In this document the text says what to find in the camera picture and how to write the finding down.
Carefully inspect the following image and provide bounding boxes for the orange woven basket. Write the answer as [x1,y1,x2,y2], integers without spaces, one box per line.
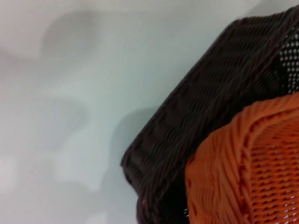
[184,94,299,224]

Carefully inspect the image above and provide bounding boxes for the dark brown woven basket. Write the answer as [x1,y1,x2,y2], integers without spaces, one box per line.
[120,5,299,224]

